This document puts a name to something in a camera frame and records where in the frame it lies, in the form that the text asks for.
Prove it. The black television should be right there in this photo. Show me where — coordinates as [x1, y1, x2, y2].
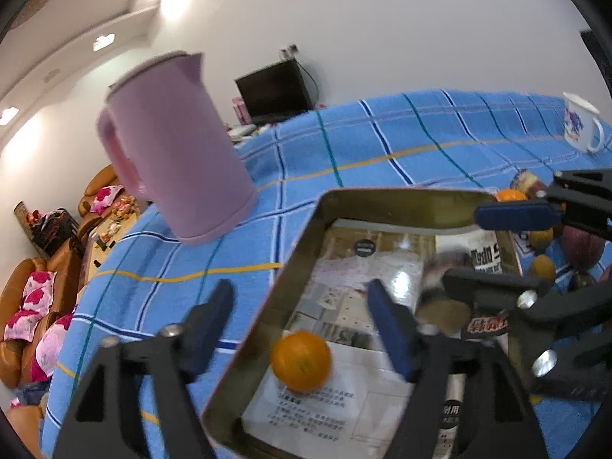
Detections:
[234, 60, 315, 122]

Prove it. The black wire rack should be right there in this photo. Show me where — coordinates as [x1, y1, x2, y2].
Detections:
[29, 208, 80, 256]

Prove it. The white printed mug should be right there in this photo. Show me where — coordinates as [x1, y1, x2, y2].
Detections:
[562, 92, 605, 154]

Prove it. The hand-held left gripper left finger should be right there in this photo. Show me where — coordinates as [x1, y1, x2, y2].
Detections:
[52, 278, 236, 459]

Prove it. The wooden coffee table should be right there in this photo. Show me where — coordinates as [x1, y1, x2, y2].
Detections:
[81, 196, 142, 292]

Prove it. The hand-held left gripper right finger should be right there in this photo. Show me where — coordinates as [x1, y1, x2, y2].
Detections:
[366, 278, 550, 459]

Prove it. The rectangular metal tin box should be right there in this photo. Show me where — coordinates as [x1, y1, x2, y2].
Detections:
[201, 187, 529, 459]

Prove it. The printed paper leaflet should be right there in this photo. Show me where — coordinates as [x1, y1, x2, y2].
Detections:
[241, 220, 522, 459]

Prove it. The wrapped layered cake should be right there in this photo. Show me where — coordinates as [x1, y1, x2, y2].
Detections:
[509, 169, 548, 198]

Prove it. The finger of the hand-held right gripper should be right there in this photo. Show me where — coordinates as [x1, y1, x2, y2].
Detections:
[475, 168, 612, 241]
[443, 267, 612, 379]

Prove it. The pink electric kettle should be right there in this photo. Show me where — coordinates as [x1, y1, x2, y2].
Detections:
[96, 50, 259, 244]

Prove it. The pink floral pillow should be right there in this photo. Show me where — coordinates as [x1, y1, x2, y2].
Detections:
[5, 310, 41, 342]
[91, 184, 120, 213]
[29, 313, 75, 381]
[24, 270, 57, 314]

